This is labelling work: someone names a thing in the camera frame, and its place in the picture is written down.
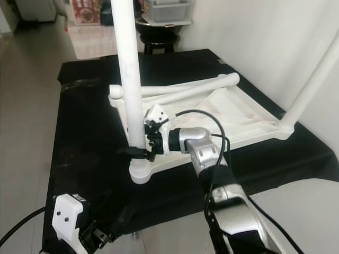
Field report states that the white plastic table leg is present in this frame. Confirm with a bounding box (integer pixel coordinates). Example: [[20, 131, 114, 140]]
[[146, 72, 240, 106], [278, 34, 339, 139], [109, 85, 191, 99], [110, 0, 151, 183]]

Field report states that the black tablecloth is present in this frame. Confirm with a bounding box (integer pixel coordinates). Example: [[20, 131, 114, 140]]
[[40, 49, 339, 254]]

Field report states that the glossy dark tape strip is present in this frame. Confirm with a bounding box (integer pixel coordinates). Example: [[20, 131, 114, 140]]
[[61, 79, 104, 92]]

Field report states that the white plastic table top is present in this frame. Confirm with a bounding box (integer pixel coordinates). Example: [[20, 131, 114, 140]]
[[109, 82, 295, 185]]

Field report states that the pale checkered towel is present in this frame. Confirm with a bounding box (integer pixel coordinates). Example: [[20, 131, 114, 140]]
[[68, 24, 117, 60]]

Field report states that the clear plastic storage box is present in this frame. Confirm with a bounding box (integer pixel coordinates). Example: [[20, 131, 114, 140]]
[[143, 0, 194, 24]]

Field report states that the black bag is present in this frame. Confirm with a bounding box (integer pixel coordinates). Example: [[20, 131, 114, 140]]
[[100, 0, 115, 26]]

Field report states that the red printed box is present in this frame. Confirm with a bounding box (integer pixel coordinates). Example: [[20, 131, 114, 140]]
[[72, 0, 102, 25]]

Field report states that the grey cabinet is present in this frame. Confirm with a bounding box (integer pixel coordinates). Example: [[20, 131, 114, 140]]
[[15, 0, 56, 22]]

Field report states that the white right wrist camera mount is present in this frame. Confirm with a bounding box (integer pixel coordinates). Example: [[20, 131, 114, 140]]
[[144, 104, 171, 154]]

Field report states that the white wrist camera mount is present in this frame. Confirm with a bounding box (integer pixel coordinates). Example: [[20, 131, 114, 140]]
[[144, 104, 171, 154], [53, 193, 90, 252]]

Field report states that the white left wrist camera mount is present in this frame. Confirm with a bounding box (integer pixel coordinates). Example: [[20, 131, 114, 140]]
[[53, 193, 90, 252]]

